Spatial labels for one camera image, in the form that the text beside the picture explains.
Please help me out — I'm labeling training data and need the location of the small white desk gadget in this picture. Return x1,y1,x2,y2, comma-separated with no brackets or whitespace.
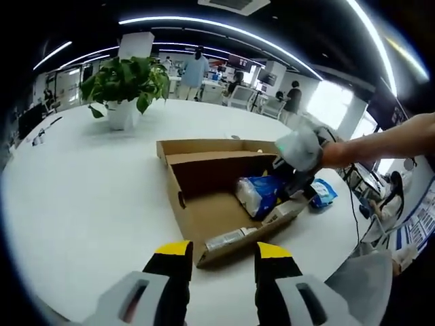
32,117,64,147

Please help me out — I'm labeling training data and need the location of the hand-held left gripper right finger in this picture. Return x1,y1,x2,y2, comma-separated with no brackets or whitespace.
254,241,364,326

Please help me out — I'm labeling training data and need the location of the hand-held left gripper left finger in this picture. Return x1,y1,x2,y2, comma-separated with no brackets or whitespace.
81,239,194,326

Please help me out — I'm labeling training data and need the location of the brown cardboard shoe box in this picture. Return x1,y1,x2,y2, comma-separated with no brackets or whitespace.
156,138,315,269

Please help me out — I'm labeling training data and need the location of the green plant in white pot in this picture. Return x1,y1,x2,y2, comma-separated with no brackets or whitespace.
80,56,171,130

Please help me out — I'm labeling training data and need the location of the black cable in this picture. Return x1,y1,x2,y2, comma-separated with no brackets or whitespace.
345,162,362,246

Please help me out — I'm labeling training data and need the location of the black monitor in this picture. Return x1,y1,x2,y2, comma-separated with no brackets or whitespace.
18,104,46,137

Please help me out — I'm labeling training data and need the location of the ceiling air vent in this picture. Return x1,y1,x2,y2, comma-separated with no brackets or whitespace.
197,0,271,15

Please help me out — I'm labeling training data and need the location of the long ceiling light strip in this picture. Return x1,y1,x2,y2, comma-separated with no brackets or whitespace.
118,16,324,81

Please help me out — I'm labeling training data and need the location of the blue soft tissue pack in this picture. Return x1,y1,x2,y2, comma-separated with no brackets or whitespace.
236,175,290,220

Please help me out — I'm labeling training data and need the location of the white spray bottle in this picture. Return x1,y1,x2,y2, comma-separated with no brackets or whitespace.
205,227,260,251

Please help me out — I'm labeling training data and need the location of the grey mesh office chair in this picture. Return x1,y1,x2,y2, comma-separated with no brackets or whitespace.
324,251,396,326

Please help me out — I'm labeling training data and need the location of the white office chair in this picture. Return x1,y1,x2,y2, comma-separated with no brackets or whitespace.
230,85,256,110
267,98,287,120

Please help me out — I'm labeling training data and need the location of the blue white wipes pack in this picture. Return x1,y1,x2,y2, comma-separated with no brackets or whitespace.
310,178,339,209

